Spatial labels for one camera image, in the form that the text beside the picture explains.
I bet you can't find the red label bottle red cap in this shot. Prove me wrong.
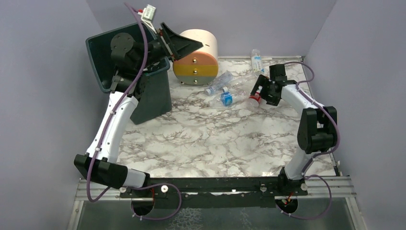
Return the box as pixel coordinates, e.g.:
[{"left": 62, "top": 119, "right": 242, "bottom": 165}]
[{"left": 247, "top": 86, "right": 262, "bottom": 108}]

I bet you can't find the clear bottle blue white label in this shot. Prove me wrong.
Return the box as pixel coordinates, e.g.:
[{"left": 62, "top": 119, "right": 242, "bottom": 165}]
[{"left": 250, "top": 49, "right": 265, "bottom": 76}]

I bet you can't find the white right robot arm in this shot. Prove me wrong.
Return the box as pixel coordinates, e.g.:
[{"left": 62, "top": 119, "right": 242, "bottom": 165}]
[{"left": 250, "top": 64, "right": 339, "bottom": 190}]

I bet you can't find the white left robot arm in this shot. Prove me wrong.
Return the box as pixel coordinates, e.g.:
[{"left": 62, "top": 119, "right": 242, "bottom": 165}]
[{"left": 74, "top": 23, "right": 203, "bottom": 188}]

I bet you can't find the dark green plastic bin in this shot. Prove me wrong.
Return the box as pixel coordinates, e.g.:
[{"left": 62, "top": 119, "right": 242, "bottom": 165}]
[{"left": 85, "top": 23, "right": 172, "bottom": 125}]

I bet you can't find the round drawer cabinet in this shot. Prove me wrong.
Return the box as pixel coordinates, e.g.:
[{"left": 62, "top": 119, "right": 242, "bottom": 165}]
[{"left": 172, "top": 29, "right": 219, "bottom": 85}]

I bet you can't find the clear bottle blue cap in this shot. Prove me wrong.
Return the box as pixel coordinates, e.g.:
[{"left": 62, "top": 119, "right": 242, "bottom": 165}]
[{"left": 204, "top": 71, "right": 234, "bottom": 95}]

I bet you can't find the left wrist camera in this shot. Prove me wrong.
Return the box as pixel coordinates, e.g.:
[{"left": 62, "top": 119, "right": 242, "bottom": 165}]
[{"left": 137, "top": 4, "right": 157, "bottom": 33}]

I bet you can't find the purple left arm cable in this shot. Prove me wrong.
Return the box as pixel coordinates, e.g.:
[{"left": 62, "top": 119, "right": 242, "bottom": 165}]
[{"left": 86, "top": 2, "right": 149, "bottom": 203}]

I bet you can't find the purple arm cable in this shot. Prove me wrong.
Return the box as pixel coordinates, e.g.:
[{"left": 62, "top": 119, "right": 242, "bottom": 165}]
[
  {"left": 86, "top": 2, "right": 149, "bottom": 203},
  {"left": 276, "top": 62, "right": 341, "bottom": 220}
]

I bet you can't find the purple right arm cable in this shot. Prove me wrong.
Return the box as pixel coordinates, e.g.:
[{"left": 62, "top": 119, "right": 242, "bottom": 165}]
[{"left": 276, "top": 62, "right": 341, "bottom": 220}]

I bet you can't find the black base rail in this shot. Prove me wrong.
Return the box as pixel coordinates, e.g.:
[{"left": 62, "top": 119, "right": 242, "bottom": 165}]
[{"left": 120, "top": 175, "right": 308, "bottom": 209}]

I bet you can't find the aluminium frame rail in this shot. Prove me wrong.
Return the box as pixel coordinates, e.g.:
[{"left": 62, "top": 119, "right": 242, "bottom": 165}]
[{"left": 68, "top": 176, "right": 356, "bottom": 230}]

